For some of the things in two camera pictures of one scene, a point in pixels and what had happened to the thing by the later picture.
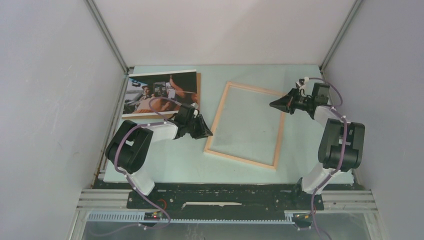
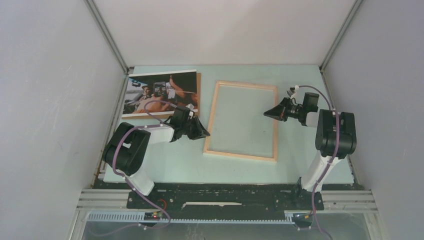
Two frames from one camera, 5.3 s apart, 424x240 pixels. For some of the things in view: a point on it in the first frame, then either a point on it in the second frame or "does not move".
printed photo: x=181 y=85 does not move
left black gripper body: x=189 y=124 does not move
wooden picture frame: x=282 y=124 to x=275 y=124
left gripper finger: x=204 y=132 does not move
